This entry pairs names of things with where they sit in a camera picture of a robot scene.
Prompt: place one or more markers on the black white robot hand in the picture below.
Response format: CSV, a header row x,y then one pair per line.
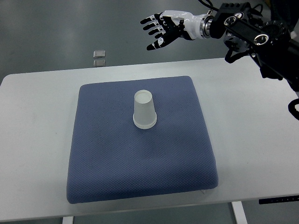
x,y
170,25

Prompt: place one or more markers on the white paper cup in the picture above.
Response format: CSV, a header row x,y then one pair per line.
x,y
144,123
144,105

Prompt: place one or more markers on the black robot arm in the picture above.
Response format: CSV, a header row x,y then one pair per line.
x,y
246,33

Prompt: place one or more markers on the upper metal floor plate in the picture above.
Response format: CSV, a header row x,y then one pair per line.
x,y
99,54

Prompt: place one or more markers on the metal floor plate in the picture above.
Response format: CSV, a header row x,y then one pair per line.
x,y
99,54
99,63

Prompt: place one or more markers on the lower metal floor plate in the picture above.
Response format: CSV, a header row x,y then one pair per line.
x,y
99,63

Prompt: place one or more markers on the white paper cup on cushion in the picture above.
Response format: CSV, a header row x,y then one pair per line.
x,y
144,123

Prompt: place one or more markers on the blue textured cushion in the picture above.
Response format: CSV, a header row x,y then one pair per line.
x,y
112,159

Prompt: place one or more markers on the white right table leg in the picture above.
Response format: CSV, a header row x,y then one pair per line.
x,y
239,213

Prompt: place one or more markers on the white table leg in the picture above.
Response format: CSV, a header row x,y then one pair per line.
x,y
68,220
239,213

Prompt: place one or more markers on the black table control panel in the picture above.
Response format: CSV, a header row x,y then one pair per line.
x,y
281,199

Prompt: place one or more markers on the white left table leg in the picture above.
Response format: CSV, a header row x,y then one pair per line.
x,y
68,220

